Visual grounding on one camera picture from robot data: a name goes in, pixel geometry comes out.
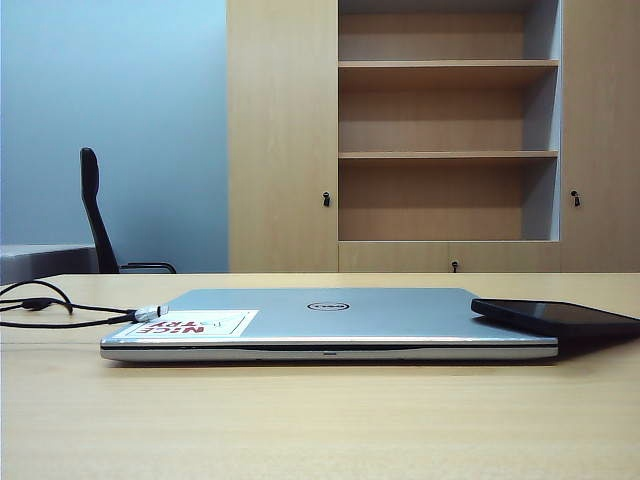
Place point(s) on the black smartphone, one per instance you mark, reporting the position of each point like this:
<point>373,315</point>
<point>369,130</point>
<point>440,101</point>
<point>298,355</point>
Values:
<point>565,317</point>

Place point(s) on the light wooden shelf cabinet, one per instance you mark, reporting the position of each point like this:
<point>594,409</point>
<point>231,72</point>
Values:
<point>280,150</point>

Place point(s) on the silver Dell laptop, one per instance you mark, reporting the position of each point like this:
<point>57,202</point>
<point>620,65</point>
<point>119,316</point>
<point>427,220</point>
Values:
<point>400,320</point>

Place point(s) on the white red Nice Try sticker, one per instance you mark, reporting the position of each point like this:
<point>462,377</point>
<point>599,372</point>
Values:
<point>225,322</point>

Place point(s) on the black office chair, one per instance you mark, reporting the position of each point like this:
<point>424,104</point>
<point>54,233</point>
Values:
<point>100,225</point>

